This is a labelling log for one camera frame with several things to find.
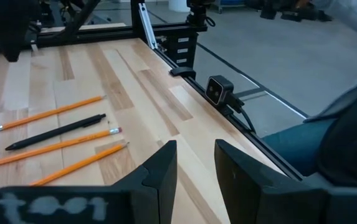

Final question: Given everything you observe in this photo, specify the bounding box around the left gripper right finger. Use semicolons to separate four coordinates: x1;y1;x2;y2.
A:
214;139;327;224

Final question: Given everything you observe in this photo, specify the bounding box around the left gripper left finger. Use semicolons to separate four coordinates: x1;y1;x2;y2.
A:
112;139;178;224

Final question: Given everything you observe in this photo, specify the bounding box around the orange pencil yellow eraser cap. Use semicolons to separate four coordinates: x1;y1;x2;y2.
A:
29;142;130;187

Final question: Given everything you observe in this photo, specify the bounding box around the orange pencil red eraser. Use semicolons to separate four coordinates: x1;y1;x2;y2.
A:
0;95;107;135
0;126;123;170

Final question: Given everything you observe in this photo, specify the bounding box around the matte black pen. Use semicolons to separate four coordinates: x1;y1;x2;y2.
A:
4;113;107;152

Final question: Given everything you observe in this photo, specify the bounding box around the black box with white labels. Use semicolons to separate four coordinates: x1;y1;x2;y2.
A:
165;30;198;68

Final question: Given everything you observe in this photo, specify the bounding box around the person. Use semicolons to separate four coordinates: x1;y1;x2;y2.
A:
262;67;357;187

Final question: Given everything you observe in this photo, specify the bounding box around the black edge clamp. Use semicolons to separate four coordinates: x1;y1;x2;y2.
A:
169;66;197;79

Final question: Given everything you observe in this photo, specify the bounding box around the silver aluminium strut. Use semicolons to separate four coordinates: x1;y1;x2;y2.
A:
138;2;159;50

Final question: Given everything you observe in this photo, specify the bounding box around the white cylinder bin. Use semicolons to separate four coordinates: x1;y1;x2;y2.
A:
168;0;192;13

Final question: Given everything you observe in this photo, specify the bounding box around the black floor equipment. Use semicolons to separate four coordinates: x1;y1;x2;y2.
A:
246;0;333;23

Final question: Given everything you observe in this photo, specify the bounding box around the black camera cable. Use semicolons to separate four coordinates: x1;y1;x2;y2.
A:
227;101;257;135

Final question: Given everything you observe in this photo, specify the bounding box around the black table-level camera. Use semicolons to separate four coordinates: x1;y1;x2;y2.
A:
204;74;245;116

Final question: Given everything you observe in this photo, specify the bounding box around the black aluminium table frame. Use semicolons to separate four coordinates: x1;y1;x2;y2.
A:
30;0;305;183

